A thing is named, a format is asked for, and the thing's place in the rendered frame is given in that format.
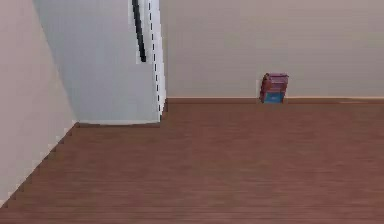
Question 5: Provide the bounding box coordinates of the purple and blue box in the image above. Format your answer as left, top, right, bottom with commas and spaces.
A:
258, 72, 290, 105

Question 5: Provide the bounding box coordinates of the pale grey fridge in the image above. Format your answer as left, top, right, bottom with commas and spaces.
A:
32, 0, 168, 126

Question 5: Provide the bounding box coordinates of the black fridge handle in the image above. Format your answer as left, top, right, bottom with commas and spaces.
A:
131, 0, 148, 63

